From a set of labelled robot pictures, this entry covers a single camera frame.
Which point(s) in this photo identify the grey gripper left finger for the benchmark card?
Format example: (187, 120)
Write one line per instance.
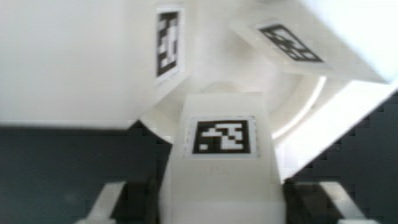
(127, 204)

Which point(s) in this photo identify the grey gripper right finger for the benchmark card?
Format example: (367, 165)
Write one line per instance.
(320, 204)

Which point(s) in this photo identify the white stool leg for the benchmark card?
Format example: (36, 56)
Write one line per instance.
(81, 80)
(221, 188)
(326, 37)

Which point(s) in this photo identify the white round stool seat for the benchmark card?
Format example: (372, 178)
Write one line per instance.
(228, 68)

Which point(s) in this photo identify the white right fence piece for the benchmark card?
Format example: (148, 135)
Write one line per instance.
(347, 101)

